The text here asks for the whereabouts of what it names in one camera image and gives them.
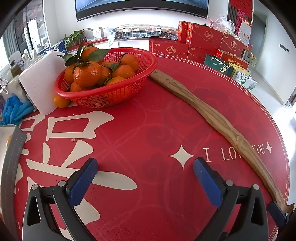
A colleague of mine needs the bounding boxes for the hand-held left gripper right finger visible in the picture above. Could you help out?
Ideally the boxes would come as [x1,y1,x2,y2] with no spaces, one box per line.
[193,157,270,241]

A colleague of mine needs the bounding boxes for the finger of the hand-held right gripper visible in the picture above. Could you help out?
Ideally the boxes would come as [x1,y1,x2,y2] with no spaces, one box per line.
[268,202,290,227]

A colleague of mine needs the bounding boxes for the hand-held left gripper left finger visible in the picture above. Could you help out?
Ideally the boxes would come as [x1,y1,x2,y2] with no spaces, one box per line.
[22,158,99,241]

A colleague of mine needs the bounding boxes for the grey white tray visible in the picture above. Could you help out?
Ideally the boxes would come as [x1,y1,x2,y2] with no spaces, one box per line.
[0,124,28,234]

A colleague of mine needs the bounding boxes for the wooden back scratcher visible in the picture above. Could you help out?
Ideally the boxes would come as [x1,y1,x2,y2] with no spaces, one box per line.
[148,69,295,212]

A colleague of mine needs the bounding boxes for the red printed table mat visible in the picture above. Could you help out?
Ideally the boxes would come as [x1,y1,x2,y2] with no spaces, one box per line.
[13,54,290,241]

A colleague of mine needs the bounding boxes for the plain mandarin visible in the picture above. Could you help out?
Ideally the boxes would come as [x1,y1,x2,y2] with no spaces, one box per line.
[54,94,71,108]

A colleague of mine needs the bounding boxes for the red plastic basket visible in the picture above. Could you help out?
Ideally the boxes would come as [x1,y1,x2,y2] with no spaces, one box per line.
[54,47,158,108]

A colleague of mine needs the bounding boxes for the blue rubber gloves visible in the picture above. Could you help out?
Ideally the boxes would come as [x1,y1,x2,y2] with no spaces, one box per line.
[2,95,35,126]

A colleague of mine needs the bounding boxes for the white paper towel roll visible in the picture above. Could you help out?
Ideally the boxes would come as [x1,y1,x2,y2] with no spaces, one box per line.
[18,50,70,115]

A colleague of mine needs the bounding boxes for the pile of leafy mandarins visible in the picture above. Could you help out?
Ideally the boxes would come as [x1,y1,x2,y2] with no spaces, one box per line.
[57,38,140,93]

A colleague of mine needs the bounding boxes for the white green carton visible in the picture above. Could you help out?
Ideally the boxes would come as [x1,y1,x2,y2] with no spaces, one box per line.
[231,71,258,92]

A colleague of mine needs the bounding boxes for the yellow green box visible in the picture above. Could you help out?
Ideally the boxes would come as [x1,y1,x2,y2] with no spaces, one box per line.
[228,62,245,78]

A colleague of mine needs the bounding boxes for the green gift bag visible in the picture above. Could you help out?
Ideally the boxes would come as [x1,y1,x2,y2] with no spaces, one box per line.
[203,54,229,73]

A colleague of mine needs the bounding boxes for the silver rabbit figurine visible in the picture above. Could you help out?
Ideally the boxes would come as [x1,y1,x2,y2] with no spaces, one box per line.
[0,77,8,95]

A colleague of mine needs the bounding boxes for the red apple gift box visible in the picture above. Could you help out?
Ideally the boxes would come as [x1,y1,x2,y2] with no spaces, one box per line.
[216,49,250,70]

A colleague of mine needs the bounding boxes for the olive bottle with dark cap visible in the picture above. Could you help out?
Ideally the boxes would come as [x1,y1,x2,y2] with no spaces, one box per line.
[9,61,22,77]

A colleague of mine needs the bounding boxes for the green potted plant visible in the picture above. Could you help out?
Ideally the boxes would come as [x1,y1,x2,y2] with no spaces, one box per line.
[65,30,86,48]

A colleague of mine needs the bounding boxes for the white low cabinet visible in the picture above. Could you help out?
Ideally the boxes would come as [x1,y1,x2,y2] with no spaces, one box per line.
[66,37,151,52]

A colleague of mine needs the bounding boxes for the small white boxes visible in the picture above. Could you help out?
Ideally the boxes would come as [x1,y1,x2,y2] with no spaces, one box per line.
[87,27,109,40]

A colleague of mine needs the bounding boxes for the narrow red gift box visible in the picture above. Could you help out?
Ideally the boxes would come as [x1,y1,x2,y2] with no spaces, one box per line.
[178,20,189,43]

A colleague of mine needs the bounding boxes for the desk calendar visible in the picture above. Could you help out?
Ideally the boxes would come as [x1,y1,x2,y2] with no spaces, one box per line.
[238,20,252,47]

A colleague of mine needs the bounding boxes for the checked cloth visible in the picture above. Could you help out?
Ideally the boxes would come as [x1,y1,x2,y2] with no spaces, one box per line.
[107,24,178,42]

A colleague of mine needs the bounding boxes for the glass door display cabinet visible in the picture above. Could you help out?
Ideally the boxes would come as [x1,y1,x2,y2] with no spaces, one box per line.
[14,0,50,54]

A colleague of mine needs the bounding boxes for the clear plastic gift bag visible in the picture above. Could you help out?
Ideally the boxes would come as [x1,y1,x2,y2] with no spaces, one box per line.
[208,15,236,35]

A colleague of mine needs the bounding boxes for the red wall decoration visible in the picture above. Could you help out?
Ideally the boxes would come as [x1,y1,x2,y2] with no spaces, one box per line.
[228,0,253,35]

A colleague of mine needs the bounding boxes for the wall television screen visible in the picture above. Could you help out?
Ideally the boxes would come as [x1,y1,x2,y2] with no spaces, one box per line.
[75,0,208,22]

